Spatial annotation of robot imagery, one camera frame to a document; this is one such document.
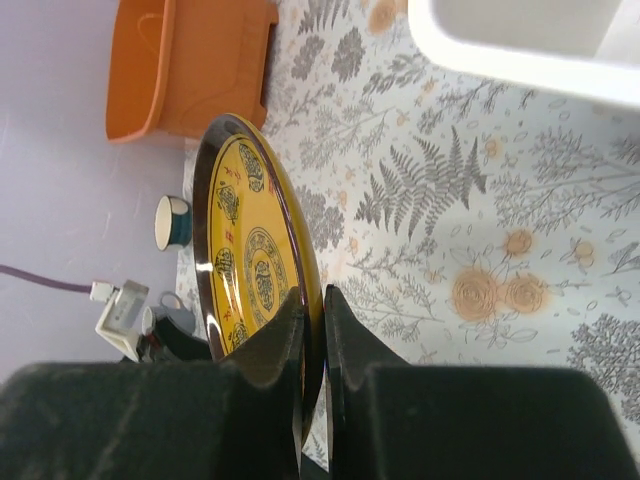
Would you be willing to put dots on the white dark-rimmed bowl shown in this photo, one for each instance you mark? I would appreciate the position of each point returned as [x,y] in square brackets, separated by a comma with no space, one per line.
[172,223]

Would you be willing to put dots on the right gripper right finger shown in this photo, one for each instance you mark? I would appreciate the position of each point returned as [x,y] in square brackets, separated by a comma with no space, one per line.
[389,419]

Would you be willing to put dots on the yellow brown patterned plate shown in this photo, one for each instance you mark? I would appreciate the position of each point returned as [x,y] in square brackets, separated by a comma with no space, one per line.
[251,246]

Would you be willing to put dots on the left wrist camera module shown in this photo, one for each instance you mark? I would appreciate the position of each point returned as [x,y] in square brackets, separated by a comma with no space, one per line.
[122,306]

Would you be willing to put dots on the white plastic bin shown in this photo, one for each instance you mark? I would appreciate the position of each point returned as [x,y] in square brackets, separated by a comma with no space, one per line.
[588,49]

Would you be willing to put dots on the floral patterned table mat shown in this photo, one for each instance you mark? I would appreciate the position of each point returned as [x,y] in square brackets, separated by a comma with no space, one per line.
[467,220]

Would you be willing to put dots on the orange plastic bin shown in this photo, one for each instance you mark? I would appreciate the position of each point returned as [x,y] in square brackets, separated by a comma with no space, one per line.
[176,65]

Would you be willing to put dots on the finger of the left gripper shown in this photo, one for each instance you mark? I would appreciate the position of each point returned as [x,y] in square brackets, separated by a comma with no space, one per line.
[163,341]

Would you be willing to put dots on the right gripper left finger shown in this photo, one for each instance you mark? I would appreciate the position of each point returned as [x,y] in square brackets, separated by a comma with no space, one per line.
[238,418]

